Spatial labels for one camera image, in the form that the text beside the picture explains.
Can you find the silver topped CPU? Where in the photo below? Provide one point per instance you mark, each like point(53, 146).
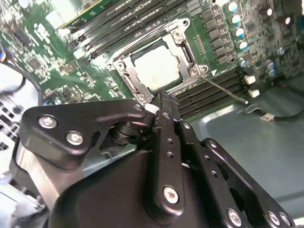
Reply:
point(156, 66)

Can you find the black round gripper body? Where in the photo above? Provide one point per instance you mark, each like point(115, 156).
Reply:
point(107, 197)

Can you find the metal socket cover frame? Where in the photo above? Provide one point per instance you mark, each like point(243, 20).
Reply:
point(140, 82)

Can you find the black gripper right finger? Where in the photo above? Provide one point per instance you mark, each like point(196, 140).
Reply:
point(213, 166)

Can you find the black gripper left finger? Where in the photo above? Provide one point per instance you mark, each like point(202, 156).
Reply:
point(59, 123)

